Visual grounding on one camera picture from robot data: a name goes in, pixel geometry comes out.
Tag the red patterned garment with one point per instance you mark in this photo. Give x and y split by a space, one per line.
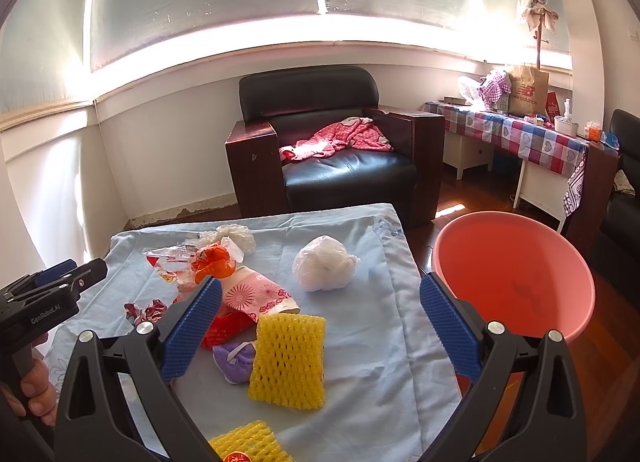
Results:
356 132

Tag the purple checkered cloth bag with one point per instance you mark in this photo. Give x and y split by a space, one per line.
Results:
495 91

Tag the white tissue container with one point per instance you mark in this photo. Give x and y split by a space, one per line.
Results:
565 123

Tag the yellow foam net with sticker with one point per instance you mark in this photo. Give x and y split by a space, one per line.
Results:
253 442

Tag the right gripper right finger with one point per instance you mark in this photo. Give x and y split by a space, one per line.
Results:
547 420

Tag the coat stand with hats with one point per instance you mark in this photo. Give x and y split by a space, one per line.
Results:
538 17

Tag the purple cloth pouch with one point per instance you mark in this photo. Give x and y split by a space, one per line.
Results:
235 361

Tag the light blue table cloth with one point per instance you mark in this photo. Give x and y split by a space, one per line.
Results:
390 387

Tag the white drawer cabinet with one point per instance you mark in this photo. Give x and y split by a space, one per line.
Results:
463 153

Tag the white plastic bag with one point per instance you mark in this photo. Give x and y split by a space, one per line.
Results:
324 264

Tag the maroon wrapper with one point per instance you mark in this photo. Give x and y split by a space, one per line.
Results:
151 313

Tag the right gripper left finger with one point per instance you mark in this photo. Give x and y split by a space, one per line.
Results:
117 403

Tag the pink plastic basin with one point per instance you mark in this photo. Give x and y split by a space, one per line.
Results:
517 271

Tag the clear red snack bag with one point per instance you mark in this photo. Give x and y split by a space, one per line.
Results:
174 264

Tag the pink patterned paper cup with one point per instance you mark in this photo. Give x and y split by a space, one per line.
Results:
255 295

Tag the white shredded fibre bundle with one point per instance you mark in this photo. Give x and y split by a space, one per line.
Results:
240 235

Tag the person's left hand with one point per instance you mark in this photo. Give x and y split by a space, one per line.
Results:
37 387

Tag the brown paper shopping bag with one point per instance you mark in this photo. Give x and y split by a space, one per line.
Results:
529 90

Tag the red plastic bag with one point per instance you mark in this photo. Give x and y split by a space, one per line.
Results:
225 327

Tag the yellow foam fruit net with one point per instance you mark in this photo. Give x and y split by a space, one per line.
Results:
288 368

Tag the checkered tablecloth side table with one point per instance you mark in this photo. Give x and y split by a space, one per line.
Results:
552 165

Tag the black leather armchair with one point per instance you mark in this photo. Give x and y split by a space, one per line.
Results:
621 219
283 106

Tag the orange wrapper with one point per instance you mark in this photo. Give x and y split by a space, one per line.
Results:
213 260

